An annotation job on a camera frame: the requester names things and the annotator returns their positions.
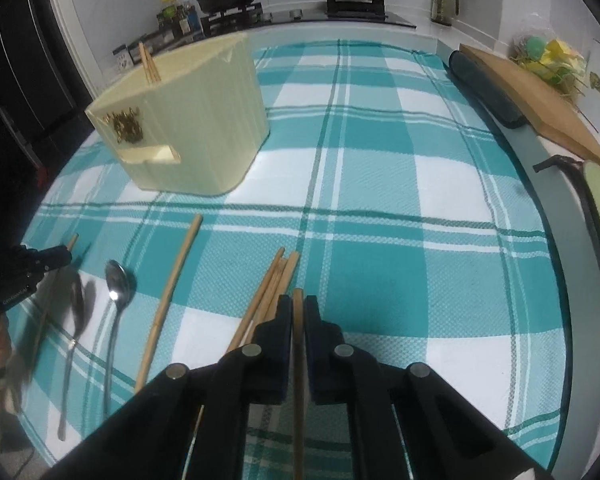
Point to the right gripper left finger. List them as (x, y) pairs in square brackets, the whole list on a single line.
[(189, 424)]

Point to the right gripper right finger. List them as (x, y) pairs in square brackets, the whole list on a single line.
[(406, 423)]

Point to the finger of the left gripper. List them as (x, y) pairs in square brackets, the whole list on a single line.
[(23, 271)]

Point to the large steel spoon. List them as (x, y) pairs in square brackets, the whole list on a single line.
[(78, 311)]

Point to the small steel spoon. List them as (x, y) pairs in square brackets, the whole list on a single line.
[(119, 292)]

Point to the wooden chopstick group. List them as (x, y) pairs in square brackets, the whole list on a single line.
[(278, 286), (298, 382), (240, 331), (253, 324)]

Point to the dark refrigerator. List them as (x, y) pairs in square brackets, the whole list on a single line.
[(42, 95)]

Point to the cream utensil holder box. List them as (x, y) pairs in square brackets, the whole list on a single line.
[(198, 130)]

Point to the spice jar white label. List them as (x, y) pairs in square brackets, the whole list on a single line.
[(124, 60)]

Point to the teal plaid tablecloth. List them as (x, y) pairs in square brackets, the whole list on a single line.
[(417, 230)]

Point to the condiment bottles group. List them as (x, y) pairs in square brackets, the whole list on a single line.
[(181, 18)]

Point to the wooden cutting board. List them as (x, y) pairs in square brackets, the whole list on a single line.
[(551, 116)]

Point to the bag of yellow green sponges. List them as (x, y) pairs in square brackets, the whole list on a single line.
[(537, 49)]

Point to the black gas stove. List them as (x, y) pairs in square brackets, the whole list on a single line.
[(254, 16)]

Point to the dark glass kettle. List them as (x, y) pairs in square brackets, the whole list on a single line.
[(444, 12)]

